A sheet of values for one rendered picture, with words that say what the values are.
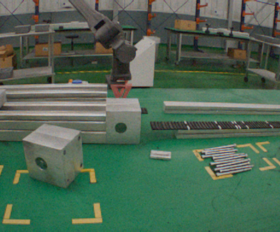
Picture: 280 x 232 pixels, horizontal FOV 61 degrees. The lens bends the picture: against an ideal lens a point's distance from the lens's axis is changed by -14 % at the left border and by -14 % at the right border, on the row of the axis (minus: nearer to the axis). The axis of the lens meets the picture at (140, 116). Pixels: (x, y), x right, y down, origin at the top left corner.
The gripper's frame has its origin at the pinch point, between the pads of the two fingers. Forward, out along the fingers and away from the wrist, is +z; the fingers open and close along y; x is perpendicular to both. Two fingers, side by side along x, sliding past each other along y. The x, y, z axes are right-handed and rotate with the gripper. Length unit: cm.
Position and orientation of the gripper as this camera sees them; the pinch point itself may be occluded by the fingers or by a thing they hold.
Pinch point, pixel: (119, 98)
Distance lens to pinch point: 92.6
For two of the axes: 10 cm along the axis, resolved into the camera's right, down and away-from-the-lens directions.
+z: -0.5, 9.2, 3.9
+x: 9.9, 0.0, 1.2
